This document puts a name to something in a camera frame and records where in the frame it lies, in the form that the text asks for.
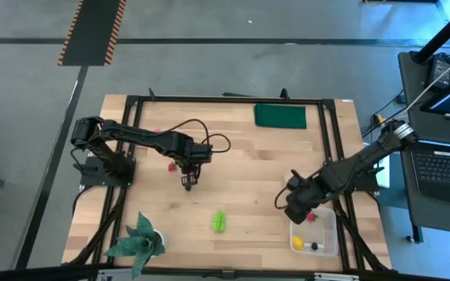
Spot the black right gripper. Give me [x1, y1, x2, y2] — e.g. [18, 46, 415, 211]
[284, 171, 330, 226]

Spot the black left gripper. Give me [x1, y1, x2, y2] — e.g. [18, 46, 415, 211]
[174, 140, 213, 192]

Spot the clear plastic tupperware container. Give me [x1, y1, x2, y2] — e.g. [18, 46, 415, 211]
[289, 205, 339, 258]

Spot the artificial green potted plant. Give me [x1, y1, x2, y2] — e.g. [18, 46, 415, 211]
[102, 211, 169, 280]

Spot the white box beside table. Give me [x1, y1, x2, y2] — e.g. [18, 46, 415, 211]
[376, 154, 391, 189]

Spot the green folded cloth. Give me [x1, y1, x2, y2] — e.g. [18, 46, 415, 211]
[253, 103, 308, 130]

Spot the black laptop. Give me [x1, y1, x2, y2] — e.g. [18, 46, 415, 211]
[398, 138, 450, 208]

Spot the dark grey cart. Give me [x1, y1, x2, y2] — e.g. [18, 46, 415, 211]
[397, 50, 450, 245]

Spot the black orange striped floor mat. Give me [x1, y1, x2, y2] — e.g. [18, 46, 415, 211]
[56, 0, 128, 67]

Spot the black front crossbar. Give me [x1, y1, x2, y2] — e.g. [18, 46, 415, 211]
[0, 261, 450, 281]

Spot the black power adapter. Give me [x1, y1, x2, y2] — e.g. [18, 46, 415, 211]
[427, 53, 450, 90]

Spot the black diagonal pole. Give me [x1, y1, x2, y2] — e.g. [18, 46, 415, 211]
[411, 0, 450, 64]

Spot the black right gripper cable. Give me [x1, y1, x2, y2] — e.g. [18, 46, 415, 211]
[274, 169, 308, 211]

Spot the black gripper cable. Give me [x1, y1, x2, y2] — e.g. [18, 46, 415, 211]
[161, 118, 232, 154]
[274, 169, 308, 211]

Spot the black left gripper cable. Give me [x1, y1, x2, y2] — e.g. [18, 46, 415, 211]
[161, 118, 232, 154]

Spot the black aluminium table frame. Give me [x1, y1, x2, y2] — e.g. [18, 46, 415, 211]
[61, 87, 393, 274]

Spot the white cable over cart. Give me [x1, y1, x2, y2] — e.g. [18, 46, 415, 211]
[403, 45, 450, 114]

